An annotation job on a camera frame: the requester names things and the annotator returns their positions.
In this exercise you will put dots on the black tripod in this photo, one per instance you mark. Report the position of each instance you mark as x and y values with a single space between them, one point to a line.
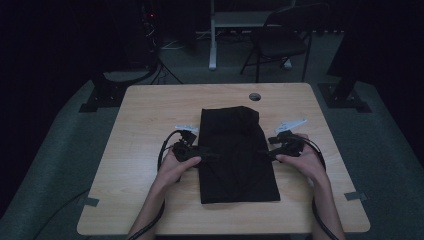
163 71

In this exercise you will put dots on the dark equipment rack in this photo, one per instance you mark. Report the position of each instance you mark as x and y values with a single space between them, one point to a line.
148 33

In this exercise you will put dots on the grey tape strip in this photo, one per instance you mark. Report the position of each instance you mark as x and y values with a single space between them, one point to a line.
355 196
88 201

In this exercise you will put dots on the white metal desk frame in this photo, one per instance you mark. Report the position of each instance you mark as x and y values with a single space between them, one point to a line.
233 19

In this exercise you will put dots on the black folding chair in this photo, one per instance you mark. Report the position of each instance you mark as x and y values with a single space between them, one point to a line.
278 43

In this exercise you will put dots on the black metal stand base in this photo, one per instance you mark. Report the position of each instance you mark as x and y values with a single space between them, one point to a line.
343 95
103 95

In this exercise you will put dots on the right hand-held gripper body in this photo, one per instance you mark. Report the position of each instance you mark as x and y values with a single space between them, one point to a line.
290 145

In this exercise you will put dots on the person's right hand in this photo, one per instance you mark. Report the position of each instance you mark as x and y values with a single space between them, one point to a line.
310 165

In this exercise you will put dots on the person's left hand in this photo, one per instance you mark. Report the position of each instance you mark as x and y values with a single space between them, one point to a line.
173 171

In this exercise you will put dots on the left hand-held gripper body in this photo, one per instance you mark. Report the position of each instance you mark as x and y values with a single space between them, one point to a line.
186 151

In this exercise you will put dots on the black sweatshirt with lion print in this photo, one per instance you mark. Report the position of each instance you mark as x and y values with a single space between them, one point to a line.
236 160

